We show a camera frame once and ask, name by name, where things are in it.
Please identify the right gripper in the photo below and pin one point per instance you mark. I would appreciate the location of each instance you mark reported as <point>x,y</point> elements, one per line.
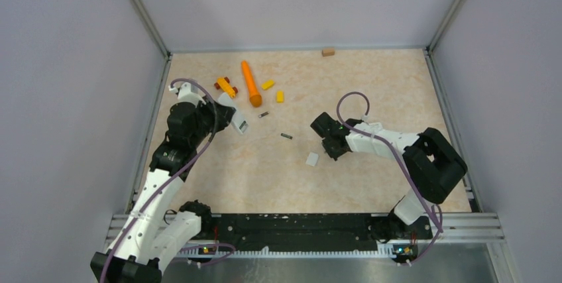
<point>331,152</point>

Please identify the yellow toy car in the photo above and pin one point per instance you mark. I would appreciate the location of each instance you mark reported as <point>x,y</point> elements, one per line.
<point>224,84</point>

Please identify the green battery lower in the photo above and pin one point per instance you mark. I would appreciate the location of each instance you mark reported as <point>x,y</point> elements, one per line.
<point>286,136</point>

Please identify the yellow block lower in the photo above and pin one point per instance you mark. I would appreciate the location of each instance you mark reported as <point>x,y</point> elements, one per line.
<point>280,96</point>

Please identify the yellow block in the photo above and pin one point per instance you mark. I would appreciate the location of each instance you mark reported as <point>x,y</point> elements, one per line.
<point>268,85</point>
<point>280,96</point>

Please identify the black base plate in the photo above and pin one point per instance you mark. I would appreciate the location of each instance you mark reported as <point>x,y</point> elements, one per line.
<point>311,232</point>

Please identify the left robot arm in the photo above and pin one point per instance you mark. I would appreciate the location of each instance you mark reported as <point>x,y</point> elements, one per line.
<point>140,252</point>

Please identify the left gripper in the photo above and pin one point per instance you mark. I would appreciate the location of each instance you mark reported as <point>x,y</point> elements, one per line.
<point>224,115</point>

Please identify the yellow block upper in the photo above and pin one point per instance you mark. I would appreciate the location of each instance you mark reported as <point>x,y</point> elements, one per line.
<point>268,85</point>

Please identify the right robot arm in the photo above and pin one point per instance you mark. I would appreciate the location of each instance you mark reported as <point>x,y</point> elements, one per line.
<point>431,165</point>

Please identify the orange toy microphone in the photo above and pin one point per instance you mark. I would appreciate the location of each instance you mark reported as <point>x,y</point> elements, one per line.
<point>255,97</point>

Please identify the white battery cover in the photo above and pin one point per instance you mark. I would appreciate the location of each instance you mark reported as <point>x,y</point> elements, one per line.
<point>312,159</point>

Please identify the white remote with dark screen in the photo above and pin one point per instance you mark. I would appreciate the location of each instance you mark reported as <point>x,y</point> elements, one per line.
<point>237,120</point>

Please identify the brown wooden block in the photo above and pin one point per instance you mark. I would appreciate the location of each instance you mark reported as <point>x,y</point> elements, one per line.
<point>328,52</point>

